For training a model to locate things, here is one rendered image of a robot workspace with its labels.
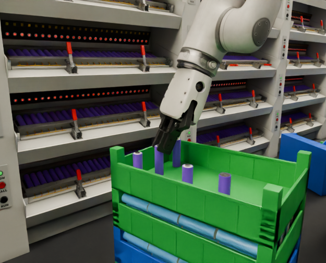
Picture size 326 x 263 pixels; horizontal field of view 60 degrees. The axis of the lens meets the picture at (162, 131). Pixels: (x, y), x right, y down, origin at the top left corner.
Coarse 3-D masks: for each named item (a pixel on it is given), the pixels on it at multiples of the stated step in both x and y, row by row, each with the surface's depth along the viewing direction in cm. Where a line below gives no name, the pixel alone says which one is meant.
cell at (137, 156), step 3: (132, 153) 53; (135, 153) 53; (138, 153) 53; (141, 153) 53; (135, 156) 52; (138, 156) 52; (141, 156) 53; (135, 159) 52; (138, 159) 52; (141, 159) 53; (135, 162) 53; (138, 162) 53; (141, 162) 53; (135, 165) 53; (138, 165) 53; (141, 165) 53; (141, 168) 53
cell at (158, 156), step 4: (156, 152) 57; (160, 152) 57; (156, 156) 57; (160, 156) 57; (156, 160) 58; (160, 160) 57; (156, 164) 58; (160, 164) 58; (156, 168) 58; (160, 168) 58; (156, 172) 58; (160, 172) 58
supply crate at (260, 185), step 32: (128, 160) 56; (192, 160) 65; (224, 160) 60; (256, 160) 56; (128, 192) 51; (160, 192) 46; (192, 192) 42; (256, 192) 51; (288, 192) 40; (224, 224) 40; (256, 224) 37
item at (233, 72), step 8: (256, 56) 161; (264, 56) 157; (272, 64) 154; (224, 72) 126; (232, 72) 130; (240, 72) 134; (248, 72) 138; (256, 72) 142; (264, 72) 147; (272, 72) 151
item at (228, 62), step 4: (224, 60) 132; (228, 60) 134; (232, 60) 136; (236, 60) 138; (240, 60) 140; (244, 60) 142; (248, 60) 144; (252, 60) 147; (256, 60) 149; (260, 60) 151; (264, 60) 154; (228, 64) 134; (240, 64) 138; (244, 64) 142; (248, 64) 144
